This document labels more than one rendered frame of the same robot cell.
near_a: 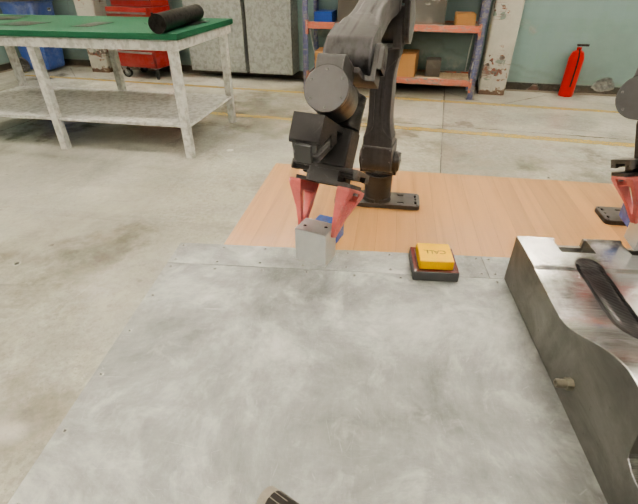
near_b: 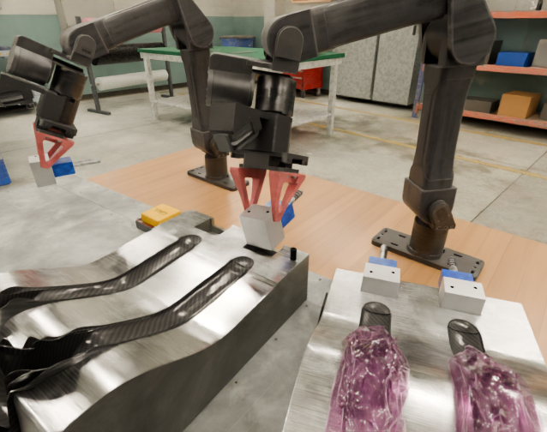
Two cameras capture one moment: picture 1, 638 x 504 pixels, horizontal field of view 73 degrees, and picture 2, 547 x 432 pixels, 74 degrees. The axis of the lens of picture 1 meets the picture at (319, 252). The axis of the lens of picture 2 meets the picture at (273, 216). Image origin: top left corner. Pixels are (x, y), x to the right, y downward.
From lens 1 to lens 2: 0.80 m
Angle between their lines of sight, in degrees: 27
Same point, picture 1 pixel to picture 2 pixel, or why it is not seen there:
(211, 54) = (345, 82)
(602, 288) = (170, 259)
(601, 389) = not seen: hidden behind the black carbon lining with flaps
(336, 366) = (5, 253)
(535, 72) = not seen: outside the picture
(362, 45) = (68, 34)
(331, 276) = (99, 211)
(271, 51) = (393, 84)
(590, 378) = not seen: hidden behind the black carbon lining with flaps
